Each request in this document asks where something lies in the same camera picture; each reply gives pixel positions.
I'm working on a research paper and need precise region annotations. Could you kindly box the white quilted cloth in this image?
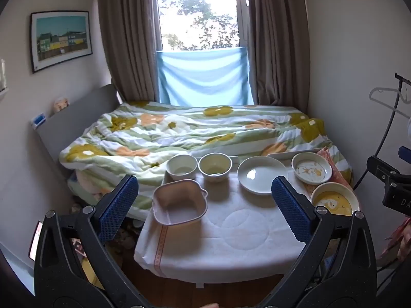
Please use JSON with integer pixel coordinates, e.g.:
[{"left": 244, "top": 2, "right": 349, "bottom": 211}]
[{"left": 133, "top": 157, "right": 322, "bottom": 278}]

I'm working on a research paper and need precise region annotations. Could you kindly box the plain white bowl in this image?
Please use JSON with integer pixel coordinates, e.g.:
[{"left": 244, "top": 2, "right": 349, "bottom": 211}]
[{"left": 166, "top": 154, "right": 198, "bottom": 182}]

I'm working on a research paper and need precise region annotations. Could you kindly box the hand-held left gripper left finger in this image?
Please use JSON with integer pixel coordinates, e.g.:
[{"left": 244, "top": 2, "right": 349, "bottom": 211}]
[{"left": 34, "top": 175, "right": 151, "bottom": 308}]

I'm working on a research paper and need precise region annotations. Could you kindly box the window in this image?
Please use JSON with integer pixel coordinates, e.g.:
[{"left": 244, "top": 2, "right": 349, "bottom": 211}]
[{"left": 156, "top": 0, "right": 250, "bottom": 53}]

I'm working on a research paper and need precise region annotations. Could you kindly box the cream bowl with small print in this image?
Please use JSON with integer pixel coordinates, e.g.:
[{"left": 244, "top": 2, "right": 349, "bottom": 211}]
[{"left": 198, "top": 153, "right": 232, "bottom": 183}]

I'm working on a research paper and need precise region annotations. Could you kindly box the brown curtain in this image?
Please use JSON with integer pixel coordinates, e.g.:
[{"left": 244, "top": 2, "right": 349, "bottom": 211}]
[
  {"left": 96, "top": 0, "right": 161, "bottom": 105},
  {"left": 247, "top": 0, "right": 310, "bottom": 113}
]

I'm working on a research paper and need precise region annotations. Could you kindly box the plain white plate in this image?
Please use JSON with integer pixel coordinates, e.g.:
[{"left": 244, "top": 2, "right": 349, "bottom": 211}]
[{"left": 237, "top": 156, "right": 289, "bottom": 196}]

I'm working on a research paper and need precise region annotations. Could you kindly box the pink floral cloth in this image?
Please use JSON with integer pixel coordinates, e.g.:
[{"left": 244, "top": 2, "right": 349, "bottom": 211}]
[{"left": 321, "top": 147, "right": 354, "bottom": 196}]

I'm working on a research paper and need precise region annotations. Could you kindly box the grey bed headboard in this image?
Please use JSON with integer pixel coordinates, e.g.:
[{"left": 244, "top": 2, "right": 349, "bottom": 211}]
[{"left": 38, "top": 84, "right": 126, "bottom": 199}]

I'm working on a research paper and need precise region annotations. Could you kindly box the black clothes rack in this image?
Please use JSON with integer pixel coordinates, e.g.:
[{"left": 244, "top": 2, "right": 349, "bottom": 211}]
[{"left": 351, "top": 72, "right": 411, "bottom": 190}]

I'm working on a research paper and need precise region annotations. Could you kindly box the lit smartphone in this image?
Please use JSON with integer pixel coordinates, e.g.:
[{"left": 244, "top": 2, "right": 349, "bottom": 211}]
[{"left": 28, "top": 221, "right": 44, "bottom": 261}]

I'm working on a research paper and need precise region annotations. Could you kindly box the blue tissue pack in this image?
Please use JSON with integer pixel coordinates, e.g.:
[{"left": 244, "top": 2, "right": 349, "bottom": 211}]
[{"left": 31, "top": 112, "right": 48, "bottom": 129}]

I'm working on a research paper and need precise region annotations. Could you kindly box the light blue cloth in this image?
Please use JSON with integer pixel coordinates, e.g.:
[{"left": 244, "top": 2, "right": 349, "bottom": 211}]
[{"left": 155, "top": 46, "right": 254, "bottom": 106}]

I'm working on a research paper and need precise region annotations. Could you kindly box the white clothes hanger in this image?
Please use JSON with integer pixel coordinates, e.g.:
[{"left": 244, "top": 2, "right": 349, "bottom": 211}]
[{"left": 369, "top": 86, "right": 411, "bottom": 105}]

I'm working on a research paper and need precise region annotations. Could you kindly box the red patterned garment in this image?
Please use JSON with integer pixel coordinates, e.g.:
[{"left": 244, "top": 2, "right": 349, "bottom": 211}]
[{"left": 379, "top": 218, "right": 411, "bottom": 264}]

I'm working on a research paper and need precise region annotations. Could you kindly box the white rimmed table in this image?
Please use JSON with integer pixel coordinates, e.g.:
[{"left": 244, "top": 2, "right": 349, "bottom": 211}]
[{"left": 133, "top": 148, "right": 360, "bottom": 289}]

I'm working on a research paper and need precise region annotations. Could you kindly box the yellow duck print bowl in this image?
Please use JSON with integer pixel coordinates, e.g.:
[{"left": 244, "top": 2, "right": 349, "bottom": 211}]
[{"left": 310, "top": 182, "right": 360, "bottom": 217}]

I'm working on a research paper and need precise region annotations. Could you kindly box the small rabbit print plate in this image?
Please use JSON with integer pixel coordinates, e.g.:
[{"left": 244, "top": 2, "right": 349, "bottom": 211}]
[{"left": 291, "top": 152, "right": 333, "bottom": 185}]

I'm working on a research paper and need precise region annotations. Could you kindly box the square pinkish bowl with handles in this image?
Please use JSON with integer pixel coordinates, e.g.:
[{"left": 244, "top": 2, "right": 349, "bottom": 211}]
[{"left": 152, "top": 180, "right": 208, "bottom": 226}]

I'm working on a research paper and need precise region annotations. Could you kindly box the framed houses picture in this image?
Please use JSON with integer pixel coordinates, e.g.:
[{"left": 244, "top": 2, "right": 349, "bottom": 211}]
[{"left": 30, "top": 11, "right": 94, "bottom": 74}]

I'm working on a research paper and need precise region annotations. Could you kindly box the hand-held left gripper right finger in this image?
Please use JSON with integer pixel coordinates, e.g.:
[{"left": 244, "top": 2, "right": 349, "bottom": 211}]
[{"left": 257, "top": 176, "right": 378, "bottom": 308}]

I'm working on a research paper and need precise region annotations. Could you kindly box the floral striped blanket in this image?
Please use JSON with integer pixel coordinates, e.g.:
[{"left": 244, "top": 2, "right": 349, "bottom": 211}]
[{"left": 59, "top": 100, "right": 350, "bottom": 212}]

